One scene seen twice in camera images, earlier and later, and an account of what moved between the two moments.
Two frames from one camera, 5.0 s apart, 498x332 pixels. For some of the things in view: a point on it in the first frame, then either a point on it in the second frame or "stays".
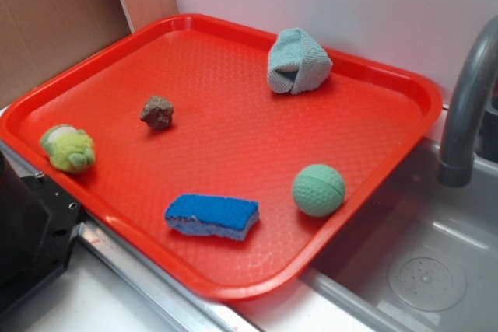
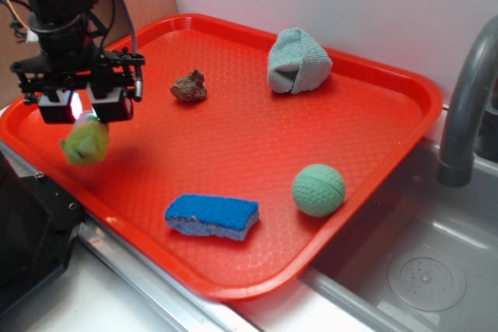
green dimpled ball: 318,190 stays
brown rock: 157,113 to 190,88
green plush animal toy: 68,149 to 87,143
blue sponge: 218,216 stays
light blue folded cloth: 296,64 stays
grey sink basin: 423,257 stays
